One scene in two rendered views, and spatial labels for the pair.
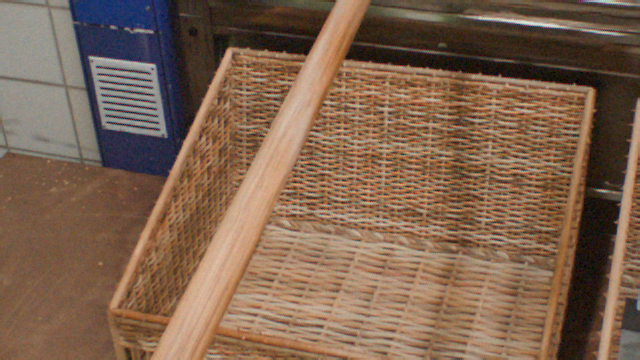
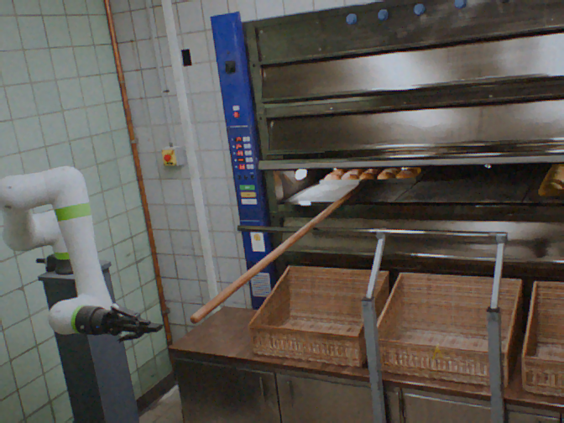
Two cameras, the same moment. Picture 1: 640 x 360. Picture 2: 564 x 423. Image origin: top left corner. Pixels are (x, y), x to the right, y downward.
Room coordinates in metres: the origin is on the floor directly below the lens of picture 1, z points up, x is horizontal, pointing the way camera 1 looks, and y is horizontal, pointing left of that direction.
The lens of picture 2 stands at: (-1.61, -0.37, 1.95)
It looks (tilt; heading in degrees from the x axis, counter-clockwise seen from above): 15 degrees down; 9
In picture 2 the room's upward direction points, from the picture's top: 7 degrees counter-clockwise
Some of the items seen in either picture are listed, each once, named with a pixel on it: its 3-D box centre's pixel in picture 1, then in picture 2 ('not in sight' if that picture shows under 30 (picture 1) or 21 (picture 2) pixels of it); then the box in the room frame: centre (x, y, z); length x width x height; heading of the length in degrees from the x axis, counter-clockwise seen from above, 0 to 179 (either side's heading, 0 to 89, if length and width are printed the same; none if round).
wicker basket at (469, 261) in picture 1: (363, 237); (321, 311); (1.20, -0.06, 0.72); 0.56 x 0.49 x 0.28; 70
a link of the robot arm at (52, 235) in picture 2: not in sight; (63, 232); (0.68, 0.87, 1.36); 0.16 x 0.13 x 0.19; 123
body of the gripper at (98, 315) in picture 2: not in sight; (110, 322); (0.12, 0.48, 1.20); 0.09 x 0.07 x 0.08; 70
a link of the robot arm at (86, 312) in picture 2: not in sight; (93, 320); (0.15, 0.55, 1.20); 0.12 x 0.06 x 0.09; 160
